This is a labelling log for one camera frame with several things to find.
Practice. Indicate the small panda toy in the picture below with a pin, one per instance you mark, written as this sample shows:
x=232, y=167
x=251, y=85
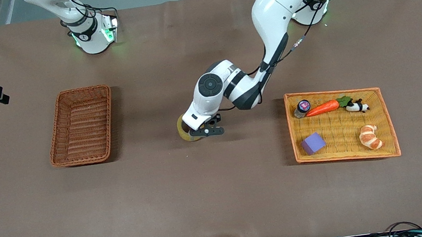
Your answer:
x=354, y=107

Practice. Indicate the brown table cloth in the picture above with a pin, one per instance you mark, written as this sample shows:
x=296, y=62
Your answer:
x=219, y=182

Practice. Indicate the orange yellow wicker tray basket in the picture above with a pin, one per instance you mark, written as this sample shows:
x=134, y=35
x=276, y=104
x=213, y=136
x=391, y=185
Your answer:
x=336, y=123

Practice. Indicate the orange toy carrot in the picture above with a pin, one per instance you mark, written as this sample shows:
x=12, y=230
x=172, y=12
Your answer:
x=322, y=109

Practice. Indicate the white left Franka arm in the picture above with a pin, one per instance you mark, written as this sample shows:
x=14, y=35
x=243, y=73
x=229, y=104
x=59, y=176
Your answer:
x=281, y=5

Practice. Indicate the brown wicker basket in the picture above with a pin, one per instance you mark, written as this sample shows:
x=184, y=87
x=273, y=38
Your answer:
x=79, y=130

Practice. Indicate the small jar with purple lid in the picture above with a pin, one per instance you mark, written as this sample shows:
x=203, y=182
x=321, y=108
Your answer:
x=304, y=106

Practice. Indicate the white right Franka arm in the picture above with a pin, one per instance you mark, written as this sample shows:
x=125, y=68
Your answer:
x=92, y=40

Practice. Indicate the toy croissant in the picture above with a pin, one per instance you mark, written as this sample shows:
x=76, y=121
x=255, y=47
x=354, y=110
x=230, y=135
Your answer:
x=370, y=137

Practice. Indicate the clear yellowish tape roll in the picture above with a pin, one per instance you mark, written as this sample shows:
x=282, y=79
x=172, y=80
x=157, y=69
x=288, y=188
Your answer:
x=182, y=130

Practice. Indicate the purple foam cube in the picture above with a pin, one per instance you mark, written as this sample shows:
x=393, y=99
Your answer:
x=313, y=144

